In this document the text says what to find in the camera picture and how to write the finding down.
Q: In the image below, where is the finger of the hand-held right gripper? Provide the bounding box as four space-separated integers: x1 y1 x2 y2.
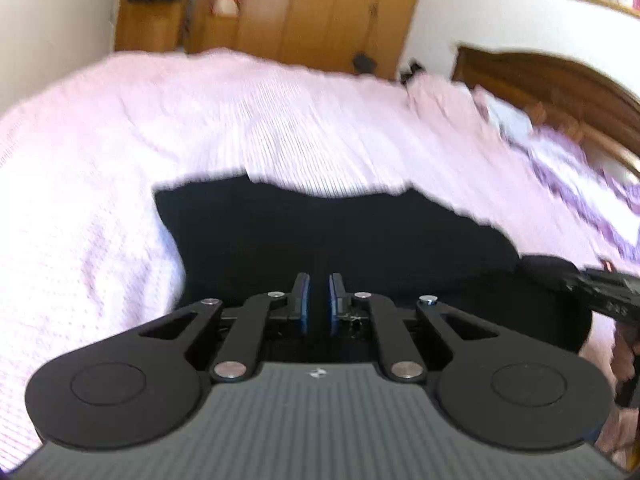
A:
563 267 607 308

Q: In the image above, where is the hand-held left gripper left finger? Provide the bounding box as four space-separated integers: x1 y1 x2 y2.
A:
137 272 312 384

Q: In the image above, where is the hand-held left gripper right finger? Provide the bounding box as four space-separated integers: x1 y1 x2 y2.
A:
328 272 505 384

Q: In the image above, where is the black sweater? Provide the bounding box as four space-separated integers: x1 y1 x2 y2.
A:
151 170 592 363

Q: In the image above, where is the person's right hand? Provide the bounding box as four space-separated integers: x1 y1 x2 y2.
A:
611 329 637 387

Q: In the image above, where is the purple printed pillow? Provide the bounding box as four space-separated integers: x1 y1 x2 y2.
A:
527 126 640 263

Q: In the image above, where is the white pillow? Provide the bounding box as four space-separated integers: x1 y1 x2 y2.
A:
486 94 535 137

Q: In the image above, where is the wooden headboard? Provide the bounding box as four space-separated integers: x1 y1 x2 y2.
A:
451 44 640 183

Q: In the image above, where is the pink striped bed sheet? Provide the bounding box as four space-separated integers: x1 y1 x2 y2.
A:
0 48 640 472

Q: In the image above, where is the pink folded blanket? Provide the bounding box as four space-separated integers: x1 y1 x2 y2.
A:
406 74 493 128

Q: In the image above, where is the small black object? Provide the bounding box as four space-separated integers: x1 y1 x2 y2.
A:
399 62 427 84

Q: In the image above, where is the wooden wardrobe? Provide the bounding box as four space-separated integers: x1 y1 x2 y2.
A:
114 0 429 81

